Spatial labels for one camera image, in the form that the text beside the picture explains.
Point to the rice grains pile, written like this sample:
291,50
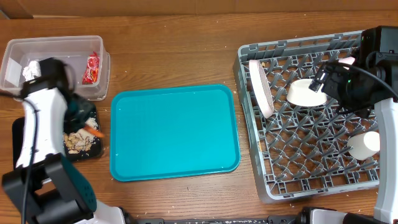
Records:
86,132

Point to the black plastic tray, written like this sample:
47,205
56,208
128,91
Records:
17,140

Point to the clear plastic bin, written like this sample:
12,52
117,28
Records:
72,50

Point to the peanut shells pile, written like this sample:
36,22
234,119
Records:
82,141

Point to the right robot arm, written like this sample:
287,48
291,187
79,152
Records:
367,84

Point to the pink plate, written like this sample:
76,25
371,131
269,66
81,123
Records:
261,88

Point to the teal serving tray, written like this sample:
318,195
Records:
173,132

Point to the pink bowl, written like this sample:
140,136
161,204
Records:
347,60

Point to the orange carrot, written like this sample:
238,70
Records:
93,131

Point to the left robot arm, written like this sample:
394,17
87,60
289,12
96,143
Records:
45,186

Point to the grey dishwasher rack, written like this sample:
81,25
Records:
302,151

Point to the white paper cup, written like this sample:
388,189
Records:
364,145

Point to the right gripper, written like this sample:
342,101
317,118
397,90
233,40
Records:
337,80

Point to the foil ball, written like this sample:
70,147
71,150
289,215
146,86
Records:
31,71

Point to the white bowl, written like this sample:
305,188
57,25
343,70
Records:
299,94

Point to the red snack wrapper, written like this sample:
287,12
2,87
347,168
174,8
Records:
92,69

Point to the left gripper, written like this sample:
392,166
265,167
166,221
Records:
84,106

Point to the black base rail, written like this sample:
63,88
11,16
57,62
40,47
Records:
273,219

